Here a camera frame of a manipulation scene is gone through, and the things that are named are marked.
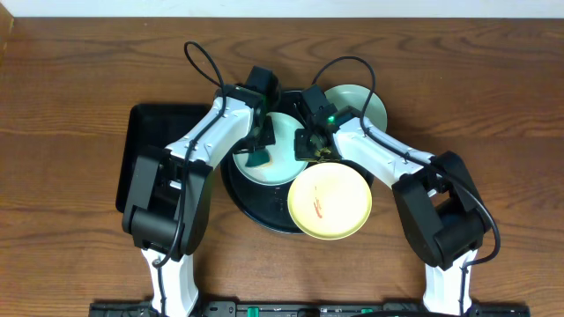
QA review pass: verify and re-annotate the green sponge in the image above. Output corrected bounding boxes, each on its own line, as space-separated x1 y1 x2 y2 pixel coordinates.
245 149 271 168

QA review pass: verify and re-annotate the light blue plate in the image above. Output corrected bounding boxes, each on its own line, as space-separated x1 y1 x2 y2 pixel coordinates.
324 85 388 132
233 112 308 186

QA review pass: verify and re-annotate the yellow plate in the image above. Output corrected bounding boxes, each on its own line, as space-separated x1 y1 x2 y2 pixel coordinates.
287 163 372 240

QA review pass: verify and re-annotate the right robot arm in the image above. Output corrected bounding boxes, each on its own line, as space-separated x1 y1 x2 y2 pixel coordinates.
294 107 501 316

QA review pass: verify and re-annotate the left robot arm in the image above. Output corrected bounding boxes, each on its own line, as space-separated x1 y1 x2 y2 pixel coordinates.
115 84 281 316

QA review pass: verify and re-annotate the round black tray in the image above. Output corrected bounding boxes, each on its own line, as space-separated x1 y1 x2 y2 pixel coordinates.
219 89 377 235

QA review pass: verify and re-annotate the rectangular black tray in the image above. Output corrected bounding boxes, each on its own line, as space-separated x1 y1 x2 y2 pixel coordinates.
115 103 211 212

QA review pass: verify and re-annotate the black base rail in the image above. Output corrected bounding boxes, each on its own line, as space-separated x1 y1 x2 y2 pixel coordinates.
88 301 531 317

